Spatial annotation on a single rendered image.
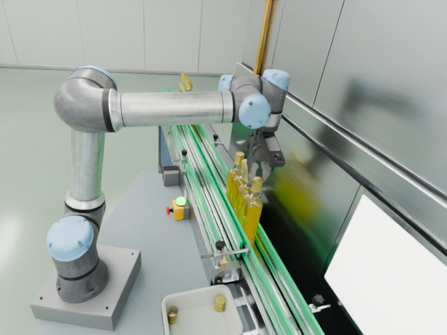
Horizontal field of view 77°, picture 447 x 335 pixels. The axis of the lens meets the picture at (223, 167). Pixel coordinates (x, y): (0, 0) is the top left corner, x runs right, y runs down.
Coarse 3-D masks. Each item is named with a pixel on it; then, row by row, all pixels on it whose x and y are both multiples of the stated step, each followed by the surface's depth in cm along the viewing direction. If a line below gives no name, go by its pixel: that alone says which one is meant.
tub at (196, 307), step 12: (204, 288) 93; (216, 288) 94; (228, 288) 94; (168, 300) 89; (180, 300) 91; (192, 300) 93; (204, 300) 95; (228, 300) 92; (180, 312) 92; (192, 312) 93; (204, 312) 93; (216, 312) 94; (228, 312) 92; (168, 324) 88; (180, 324) 89; (192, 324) 89; (204, 324) 90; (216, 324) 90; (228, 324) 91; (240, 324) 84
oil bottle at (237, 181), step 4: (236, 176) 108; (236, 180) 107; (240, 180) 105; (244, 180) 105; (236, 184) 106; (240, 184) 105; (232, 188) 111; (236, 188) 106; (232, 192) 111; (236, 192) 107; (232, 196) 111; (236, 196) 108; (232, 200) 112; (232, 204) 112
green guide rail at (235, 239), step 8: (168, 88) 232; (184, 128) 179; (192, 136) 160; (192, 144) 158; (192, 152) 159; (200, 152) 145; (200, 160) 142; (200, 168) 144; (208, 176) 130; (208, 184) 132; (216, 192) 119; (216, 200) 121; (216, 208) 121; (224, 208) 110; (224, 216) 112; (224, 224) 111; (232, 224) 103; (232, 232) 103; (232, 240) 103; (240, 240) 96; (240, 248) 98
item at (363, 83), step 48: (288, 0) 97; (336, 0) 76; (384, 0) 62; (432, 0) 53; (288, 48) 99; (336, 48) 77; (384, 48) 63; (432, 48) 53; (288, 96) 98; (336, 96) 78; (384, 96) 63; (432, 96) 54; (240, 144) 147; (336, 144) 76; (384, 144) 64; (432, 144) 54; (384, 192) 62; (432, 192) 54; (288, 240) 107
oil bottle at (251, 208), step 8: (248, 200) 96; (256, 200) 96; (248, 208) 96; (256, 208) 97; (240, 216) 103; (248, 216) 98; (256, 216) 99; (248, 224) 100; (256, 224) 101; (248, 232) 102
